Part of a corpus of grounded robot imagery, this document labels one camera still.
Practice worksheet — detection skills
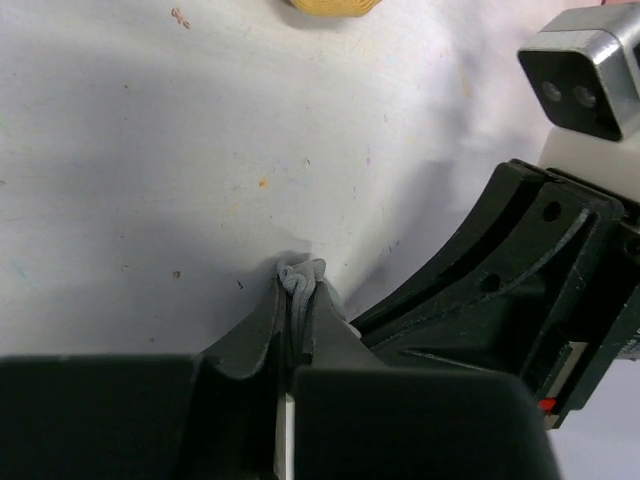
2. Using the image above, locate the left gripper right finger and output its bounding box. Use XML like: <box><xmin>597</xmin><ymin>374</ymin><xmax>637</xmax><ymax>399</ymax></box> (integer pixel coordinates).
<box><xmin>294</xmin><ymin>282</ymin><xmax>386</xmax><ymax>370</ymax></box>

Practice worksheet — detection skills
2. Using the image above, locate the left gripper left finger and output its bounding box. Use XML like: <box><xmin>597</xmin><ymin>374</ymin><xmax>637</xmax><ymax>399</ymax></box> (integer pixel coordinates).
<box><xmin>199</xmin><ymin>278</ymin><xmax>288</xmax><ymax>380</ymax></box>

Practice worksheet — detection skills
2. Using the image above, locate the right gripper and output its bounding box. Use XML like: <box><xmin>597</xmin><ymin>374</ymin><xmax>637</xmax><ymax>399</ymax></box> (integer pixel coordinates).
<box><xmin>355</xmin><ymin>160</ymin><xmax>639</xmax><ymax>429</ymax></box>

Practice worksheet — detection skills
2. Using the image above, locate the grey ankle sock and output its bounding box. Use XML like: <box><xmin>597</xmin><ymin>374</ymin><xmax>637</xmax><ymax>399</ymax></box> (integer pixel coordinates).
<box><xmin>276</xmin><ymin>256</ymin><xmax>361</xmax><ymax>357</ymax></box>

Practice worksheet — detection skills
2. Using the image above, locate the yellow ankle sock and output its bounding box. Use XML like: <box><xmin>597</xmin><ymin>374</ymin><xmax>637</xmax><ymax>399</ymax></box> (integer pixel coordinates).
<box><xmin>287</xmin><ymin>0</ymin><xmax>380</xmax><ymax>18</ymax></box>

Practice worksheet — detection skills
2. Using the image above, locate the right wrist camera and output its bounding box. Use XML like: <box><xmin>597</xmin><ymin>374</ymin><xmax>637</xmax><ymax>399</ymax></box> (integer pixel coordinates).
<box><xmin>517</xmin><ymin>2</ymin><xmax>639</xmax><ymax>198</ymax></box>

